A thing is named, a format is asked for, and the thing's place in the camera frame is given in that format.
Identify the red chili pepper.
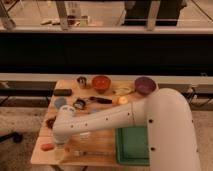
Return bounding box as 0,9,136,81
40,143,55,151

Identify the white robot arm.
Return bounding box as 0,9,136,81
53,88,201,171

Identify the red bowl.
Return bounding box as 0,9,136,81
92,75,111,94

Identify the purple bowl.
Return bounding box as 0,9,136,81
135,77,157,95

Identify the silver fork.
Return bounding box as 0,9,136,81
73,150,113,157

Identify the white plastic cup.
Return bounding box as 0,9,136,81
80,132,91,139

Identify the bunch of dark grapes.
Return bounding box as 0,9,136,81
46,117,56,129

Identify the wooden table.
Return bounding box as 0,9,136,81
31,80,146,167

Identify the blue sponge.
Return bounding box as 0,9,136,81
89,108,100,114

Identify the black rectangular block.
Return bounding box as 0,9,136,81
53,89,72,96

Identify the green plastic tray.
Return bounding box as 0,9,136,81
115,126,149,166

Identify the small metal cup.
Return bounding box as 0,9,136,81
77,76,87,89

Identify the yellow apple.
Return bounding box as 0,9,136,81
117,96,128,105

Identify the yellow banana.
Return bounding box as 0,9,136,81
113,86,134,96

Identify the black handled tool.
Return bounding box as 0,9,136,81
89,96,112,104

